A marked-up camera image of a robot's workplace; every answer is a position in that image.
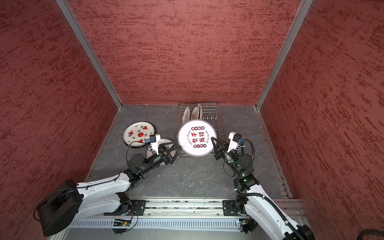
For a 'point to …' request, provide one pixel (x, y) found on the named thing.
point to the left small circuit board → (121, 222)
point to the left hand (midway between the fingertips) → (179, 148)
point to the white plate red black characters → (150, 153)
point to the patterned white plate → (194, 138)
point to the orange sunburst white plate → (186, 115)
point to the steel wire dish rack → (211, 113)
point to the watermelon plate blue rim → (136, 133)
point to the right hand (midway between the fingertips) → (209, 141)
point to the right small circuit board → (247, 225)
